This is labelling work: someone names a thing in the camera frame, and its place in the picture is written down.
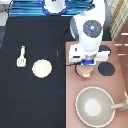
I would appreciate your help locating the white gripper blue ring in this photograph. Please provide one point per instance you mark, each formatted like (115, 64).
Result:
(77, 55)

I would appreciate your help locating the pink pot with handles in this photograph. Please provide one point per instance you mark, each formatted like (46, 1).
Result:
(84, 70)

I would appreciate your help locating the cream slotted spatula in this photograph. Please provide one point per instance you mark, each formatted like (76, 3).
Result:
(21, 60)

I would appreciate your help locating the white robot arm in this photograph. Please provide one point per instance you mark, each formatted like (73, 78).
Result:
(87, 29)

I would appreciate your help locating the cream round plate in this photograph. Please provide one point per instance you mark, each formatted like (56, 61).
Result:
(42, 68)

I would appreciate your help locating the black burner top right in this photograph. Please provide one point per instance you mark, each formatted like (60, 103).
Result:
(104, 48)

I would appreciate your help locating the black burner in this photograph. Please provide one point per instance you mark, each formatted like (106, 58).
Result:
(104, 48)
(106, 69)

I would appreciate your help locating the black burner bottom right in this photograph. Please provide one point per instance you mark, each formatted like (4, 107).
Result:
(106, 69)

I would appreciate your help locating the pink toy stove board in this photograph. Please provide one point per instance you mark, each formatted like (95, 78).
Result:
(114, 85)

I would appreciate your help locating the black table mat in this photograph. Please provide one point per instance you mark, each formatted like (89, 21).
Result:
(27, 101)

